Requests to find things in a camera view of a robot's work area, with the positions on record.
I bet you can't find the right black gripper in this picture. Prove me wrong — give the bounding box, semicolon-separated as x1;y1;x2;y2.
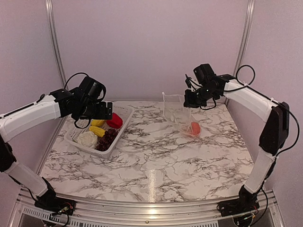
183;84;218;108

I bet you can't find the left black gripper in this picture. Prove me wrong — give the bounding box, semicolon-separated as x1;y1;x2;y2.
78;100;112;119

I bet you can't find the clear zip top bag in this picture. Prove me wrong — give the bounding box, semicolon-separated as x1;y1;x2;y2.
162;92;198;137

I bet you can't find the white cauliflower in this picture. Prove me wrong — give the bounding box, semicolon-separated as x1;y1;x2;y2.
76;131;98;148

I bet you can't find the red bell pepper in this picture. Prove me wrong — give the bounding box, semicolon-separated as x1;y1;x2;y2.
106;113;123;129

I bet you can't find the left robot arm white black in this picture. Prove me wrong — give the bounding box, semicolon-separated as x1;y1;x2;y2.
0;88;113;210

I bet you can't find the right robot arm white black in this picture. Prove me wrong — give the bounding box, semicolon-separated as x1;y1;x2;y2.
184;74;290;212

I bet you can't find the yellow banana piece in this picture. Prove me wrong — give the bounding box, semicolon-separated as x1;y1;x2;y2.
91;120;106;127

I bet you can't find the white plastic basket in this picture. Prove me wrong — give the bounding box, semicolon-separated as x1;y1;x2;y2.
64;104;134;159

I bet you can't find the yellow corn cob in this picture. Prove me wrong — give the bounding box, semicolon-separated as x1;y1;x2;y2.
89;126;106;138

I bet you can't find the dark red grape bunch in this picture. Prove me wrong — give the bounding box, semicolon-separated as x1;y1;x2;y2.
96;129;118;151

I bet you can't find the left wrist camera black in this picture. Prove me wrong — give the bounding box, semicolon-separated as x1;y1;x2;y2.
79;76;106;102

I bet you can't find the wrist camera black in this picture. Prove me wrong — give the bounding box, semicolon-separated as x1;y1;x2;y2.
193;63;216;85
79;76;106;102

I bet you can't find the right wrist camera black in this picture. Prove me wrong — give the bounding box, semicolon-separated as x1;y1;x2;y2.
193;63;216;85

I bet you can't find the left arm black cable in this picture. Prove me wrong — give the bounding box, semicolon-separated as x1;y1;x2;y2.
64;72;105;130

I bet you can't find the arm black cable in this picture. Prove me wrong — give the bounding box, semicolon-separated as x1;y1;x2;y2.
186;65;257;111
64;72;105;130

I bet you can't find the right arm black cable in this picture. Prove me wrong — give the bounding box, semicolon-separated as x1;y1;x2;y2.
186;65;257;111

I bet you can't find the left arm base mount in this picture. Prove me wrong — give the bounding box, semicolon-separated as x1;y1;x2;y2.
35;189;76;216

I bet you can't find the right aluminium frame post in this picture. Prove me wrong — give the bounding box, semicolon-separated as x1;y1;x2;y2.
226;0;256;106

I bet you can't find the aluminium frame post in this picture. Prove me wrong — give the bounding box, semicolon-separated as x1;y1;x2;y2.
45;0;67;87
226;0;256;106

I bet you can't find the left aluminium frame post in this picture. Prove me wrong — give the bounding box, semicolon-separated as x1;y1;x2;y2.
45;0;67;87

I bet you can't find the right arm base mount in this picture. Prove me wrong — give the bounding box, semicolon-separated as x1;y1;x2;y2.
216;190;259;217

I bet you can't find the front aluminium rail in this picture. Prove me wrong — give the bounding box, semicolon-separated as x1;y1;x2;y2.
9;186;287;227

